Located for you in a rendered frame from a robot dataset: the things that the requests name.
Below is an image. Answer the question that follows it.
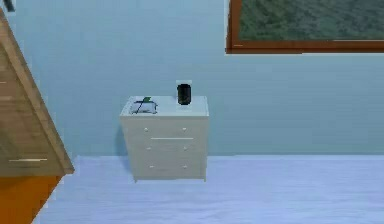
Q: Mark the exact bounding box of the black cylinder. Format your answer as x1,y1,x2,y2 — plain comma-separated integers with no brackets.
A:
176,83,192,106

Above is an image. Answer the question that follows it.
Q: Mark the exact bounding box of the white chest of drawers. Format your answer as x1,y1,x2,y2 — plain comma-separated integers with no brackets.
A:
119,95,210,184

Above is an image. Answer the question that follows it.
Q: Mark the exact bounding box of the brown framed green picture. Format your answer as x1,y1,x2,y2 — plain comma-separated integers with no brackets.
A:
225,0,384,55

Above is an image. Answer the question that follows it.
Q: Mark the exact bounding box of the light wooden cupboard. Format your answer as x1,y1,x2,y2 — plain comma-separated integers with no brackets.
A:
0,9,76,178

